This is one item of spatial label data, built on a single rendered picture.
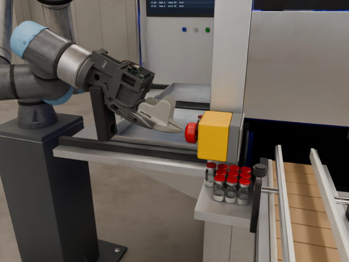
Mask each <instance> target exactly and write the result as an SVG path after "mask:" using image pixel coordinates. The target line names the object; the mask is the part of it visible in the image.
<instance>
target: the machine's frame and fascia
mask: <svg viewBox="0 0 349 262"><path fill-rule="evenodd" d="M243 113H245V115H244V117H246V118H253V119H265V120H277V121H288V122H300V123H312V124H324V125H336V126H348V127H349V11H313V10H284V11H261V10H253V11H252V13H251V25H250V36H249V48H248V59H247V71H246V82H245V94H244V106H243Z"/></svg>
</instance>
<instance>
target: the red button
mask: <svg viewBox="0 0 349 262"><path fill-rule="evenodd" d="M184 135H185V140H186V142H188V143H194V144H196V143H197V140H198V123H193V122H190V123H188V124H187V126H186V128H185V134H184Z"/></svg>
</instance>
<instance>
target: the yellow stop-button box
mask: <svg viewBox="0 0 349 262"><path fill-rule="evenodd" d="M242 117H243V115H242V114H241V113H233V114H232V113H228V112H216V111H205V113H204V115H203V116H202V118H201V120H200V121H199V123H198V148H197V157H198V158H199V159H204V160H213V161H221V162H225V161H227V162H228V163H237V155H238V144H239V132H240V126H241V120H242Z"/></svg>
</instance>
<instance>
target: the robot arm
mask: <svg viewBox="0 0 349 262"><path fill-rule="evenodd" d="M36 1H37V2H39V3H40V4H41V6H42V11H43V15H44V20H45V25H46V26H45V27H44V26H42V25H40V24H38V23H36V22H34V21H25V22H22V23H21V24H19V26H18V27H16V28H15V29H14V31H13V32H12V20H13V2H14V0H0V100H14V99H17V100H18V105H19V107H18V117H17V125H18V126H19V127H21V128H26V129H34V128H42V127H47V126H50V125H52V124H54V123H56V122H57V121H58V115H57V113H56V112H55V110H54V108H53V106H52V105H54V106H57V105H61V104H64V103H66V102H67V101H68V100H69V99H70V98H71V96H72V94H75V95H77V94H82V93H85V92H90V97H91V104H92V110H93V115H94V120H95V126H96V132H97V137H98V140H99V141H105V142H108V141H109V140H110V139H111V138H112V137H114V136H115V135H116V134H117V127H116V119H115V113H116V114H117V115H119V116H121V117H123V118H124V119H126V120H127V121H129V122H131V123H133V124H136V125H139V126H142V127H145V128H148V129H153V130H157V131H160V132H166V133H181V132H182V130H183V128H182V127H181V126H180V125H179V124H178V123H177V122H176V121H175V120H174V119H173V114H174V110H175V105H176V100H175V98H174V97H173V96H172V95H166V96H165V97H164V98H163V99H161V100H157V99H155V98H153V97H148V98H147V99H145V96H146V93H148V92H149V91H150V89H151V87H152V84H153V83H152V81H153V79H154V75H155V73H153V72H151V71H150V70H148V69H146V68H144V67H142V66H140V65H138V64H137V63H135V62H133V61H132V62H131V61H128V60H124V61H122V62H120V61H119V60H117V59H115V58H113V57H111V56H109V55H108V51H107V50H105V49H103V48H101V49H99V50H93V51H92V52H90V51H88V50H86V49H85V48H83V47H81V46H79V45H77V44H76V43H75V35H74V28H73V20H72V12H71V4H70V3H71V2H72V1H73V0H36ZM12 51H13V52H14V53H15V54H16V55H18V56H19V57H20V58H21V59H23V60H26V61H27V62H28V63H25V64H11V54H12ZM126 61H128V62H126ZM123 62H125V63H123ZM128 66H129V67H128Z"/></svg>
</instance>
